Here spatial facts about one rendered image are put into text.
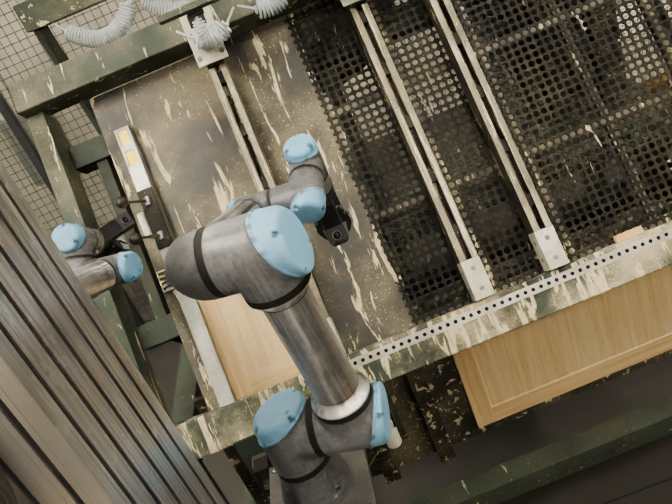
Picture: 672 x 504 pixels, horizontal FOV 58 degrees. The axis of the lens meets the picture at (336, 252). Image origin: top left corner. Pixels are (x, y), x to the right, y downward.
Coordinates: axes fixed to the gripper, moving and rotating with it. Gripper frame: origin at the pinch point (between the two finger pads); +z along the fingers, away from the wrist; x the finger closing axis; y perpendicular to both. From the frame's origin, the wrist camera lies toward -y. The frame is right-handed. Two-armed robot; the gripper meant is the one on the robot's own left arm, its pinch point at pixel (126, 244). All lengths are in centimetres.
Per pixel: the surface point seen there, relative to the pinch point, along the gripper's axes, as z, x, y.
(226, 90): 9, -18, -55
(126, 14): 37, -79, -48
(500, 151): 5, 56, -103
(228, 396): 8, 55, 9
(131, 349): 7.2, 23.5, 22.2
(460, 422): 56, 119, -37
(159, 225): 7.2, 0.2, -10.0
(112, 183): 17.2, -24.8, -5.8
